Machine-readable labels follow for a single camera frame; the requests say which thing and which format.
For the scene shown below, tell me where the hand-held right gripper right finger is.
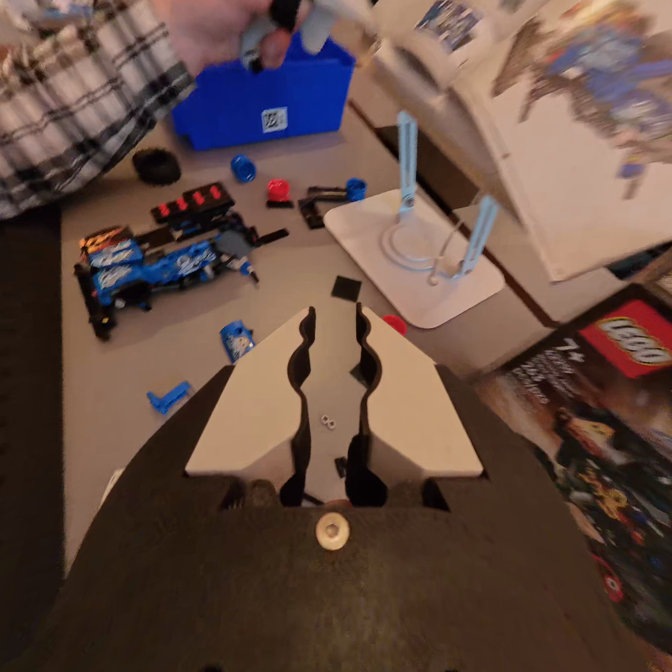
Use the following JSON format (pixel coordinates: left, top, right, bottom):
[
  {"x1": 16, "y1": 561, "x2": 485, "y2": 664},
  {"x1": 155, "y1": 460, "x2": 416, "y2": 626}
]
[{"x1": 344, "y1": 302, "x2": 484, "y2": 507}]

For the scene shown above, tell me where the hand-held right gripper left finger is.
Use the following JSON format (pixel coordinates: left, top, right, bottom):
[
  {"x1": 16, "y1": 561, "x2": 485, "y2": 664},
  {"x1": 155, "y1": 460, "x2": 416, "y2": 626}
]
[{"x1": 185, "y1": 307, "x2": 317, "y2": 507}]

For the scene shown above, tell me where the blue printed curved panel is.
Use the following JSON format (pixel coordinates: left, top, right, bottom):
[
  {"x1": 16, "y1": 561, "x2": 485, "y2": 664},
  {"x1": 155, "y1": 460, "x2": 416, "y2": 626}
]
[{"x1": 219, "y1": 320, "x2": 256, "y2": 364}]

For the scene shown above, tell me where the blue angled beam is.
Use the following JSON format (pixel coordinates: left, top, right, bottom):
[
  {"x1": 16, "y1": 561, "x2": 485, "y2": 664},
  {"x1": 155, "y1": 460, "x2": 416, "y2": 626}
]
[{"x1": 146, "y1": 380, "x2": 193, "y2": 415}]

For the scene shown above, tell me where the instruction booklet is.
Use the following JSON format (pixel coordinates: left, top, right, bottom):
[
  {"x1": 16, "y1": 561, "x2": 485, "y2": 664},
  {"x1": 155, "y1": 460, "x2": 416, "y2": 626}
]
[{"x1": 367, "y1": 0, "x2": 672, "y2": 281}]

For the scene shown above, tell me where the person's left forearm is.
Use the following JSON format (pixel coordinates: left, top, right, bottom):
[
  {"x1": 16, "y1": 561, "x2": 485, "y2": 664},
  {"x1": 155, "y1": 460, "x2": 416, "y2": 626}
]
[{"x1": 0, "y1": 0, "x2": 195, "y2": 218}]

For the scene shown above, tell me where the grey desk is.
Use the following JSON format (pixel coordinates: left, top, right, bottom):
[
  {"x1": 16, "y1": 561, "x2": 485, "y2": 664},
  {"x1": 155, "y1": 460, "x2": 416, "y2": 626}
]
[{"x1": 60, "y1": 100, "x2": 557, "y2": 578}]

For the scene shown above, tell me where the person's left hand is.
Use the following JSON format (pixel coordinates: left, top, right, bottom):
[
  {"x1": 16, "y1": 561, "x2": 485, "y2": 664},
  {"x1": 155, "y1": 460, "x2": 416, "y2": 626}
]
[{"x1": 168, "y1": 0, "x2": 295, "y2": 71}]

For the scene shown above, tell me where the blue storage bin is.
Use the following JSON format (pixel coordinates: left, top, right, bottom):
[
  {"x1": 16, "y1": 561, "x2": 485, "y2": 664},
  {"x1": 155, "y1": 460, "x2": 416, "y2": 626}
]
[{"x1": 171, "y1": 31, "x2": 357, "y2": 152}]

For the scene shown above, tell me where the white book stand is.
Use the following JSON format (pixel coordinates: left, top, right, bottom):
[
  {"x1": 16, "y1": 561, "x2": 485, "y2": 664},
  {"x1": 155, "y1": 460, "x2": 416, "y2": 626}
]
[{"x1": 324, "y1": 31, "x2": 526, "y2": 330}]

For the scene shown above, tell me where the dark toy set box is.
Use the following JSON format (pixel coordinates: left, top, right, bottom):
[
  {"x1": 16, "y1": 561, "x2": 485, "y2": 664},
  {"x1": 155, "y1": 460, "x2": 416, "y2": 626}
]
[{"x1": 470, "y1": 283, "x2": 672, "y2": 652}]

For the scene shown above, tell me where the black rubber tyre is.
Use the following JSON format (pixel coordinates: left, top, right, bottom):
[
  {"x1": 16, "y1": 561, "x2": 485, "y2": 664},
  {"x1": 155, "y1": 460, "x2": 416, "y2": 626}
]
[{"x1": 131, "y1": 148, "x2": 182, "y2": 186}]

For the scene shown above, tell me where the black block with red pins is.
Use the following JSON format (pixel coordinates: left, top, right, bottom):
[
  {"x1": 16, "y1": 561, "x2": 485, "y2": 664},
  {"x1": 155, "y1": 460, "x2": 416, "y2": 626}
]
[{"x1": 150, "y1": 182, "x2": 235, "y2": 224}]

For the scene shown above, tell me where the black frame piece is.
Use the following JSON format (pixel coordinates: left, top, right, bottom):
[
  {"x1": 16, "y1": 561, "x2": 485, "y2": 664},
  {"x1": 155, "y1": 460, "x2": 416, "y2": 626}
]
[{"x1": 298, "y1": 197, "x2": 329, "y2": 229}]

